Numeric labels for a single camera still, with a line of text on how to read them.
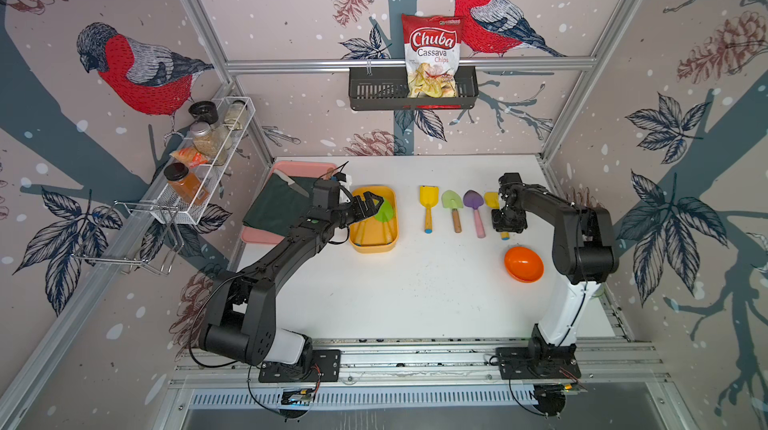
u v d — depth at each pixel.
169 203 0.64
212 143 0.72
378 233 0.98
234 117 0.84
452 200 1.07
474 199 1.06
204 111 0.74
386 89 1.07
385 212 1.03
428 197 1.08
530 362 0.69
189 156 0.70
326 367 0.73
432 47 0.82
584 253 0.53
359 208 0.76
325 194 0.67
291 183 1.11
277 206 1.05
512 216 0.85
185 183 0.63
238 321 0.43
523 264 0.88
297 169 1.25
